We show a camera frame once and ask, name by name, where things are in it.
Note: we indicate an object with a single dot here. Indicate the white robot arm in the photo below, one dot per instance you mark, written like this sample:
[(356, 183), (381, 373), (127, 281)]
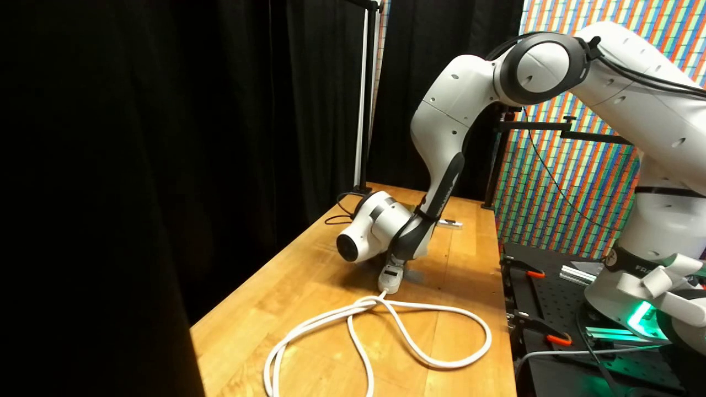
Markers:
[(648, 99)]

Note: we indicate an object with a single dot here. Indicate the silver vertical pole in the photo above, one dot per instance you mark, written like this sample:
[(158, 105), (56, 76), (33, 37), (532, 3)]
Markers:
[(368, 40)]

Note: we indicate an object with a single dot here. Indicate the grey tape strip front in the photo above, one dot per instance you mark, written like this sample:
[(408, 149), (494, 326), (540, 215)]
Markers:
[(413, 277)]

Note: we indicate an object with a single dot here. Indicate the colourful striped board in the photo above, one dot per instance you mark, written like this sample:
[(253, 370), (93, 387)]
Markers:
[(572, 195)]

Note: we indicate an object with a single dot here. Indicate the black curtain backdrop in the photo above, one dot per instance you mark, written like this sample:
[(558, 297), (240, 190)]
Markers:
[(153, 155)]

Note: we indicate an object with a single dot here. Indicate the black optical breadboard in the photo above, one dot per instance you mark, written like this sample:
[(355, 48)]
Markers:
[(606, 361)]

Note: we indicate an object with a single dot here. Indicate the orange handled clamp upper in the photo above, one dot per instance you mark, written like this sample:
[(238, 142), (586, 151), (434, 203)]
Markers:
[(527, 268)]

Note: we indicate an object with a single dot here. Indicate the orange handled clamp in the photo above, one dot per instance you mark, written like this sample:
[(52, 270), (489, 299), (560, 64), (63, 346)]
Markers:
[(552, 333), (527, 268)]

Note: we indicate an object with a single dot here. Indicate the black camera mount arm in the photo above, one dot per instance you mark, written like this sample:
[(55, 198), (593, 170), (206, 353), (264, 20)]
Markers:
[(563, 129)]

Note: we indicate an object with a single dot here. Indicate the orange handled clamp lower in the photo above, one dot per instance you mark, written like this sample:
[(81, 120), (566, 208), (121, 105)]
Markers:
[(552, 333)]

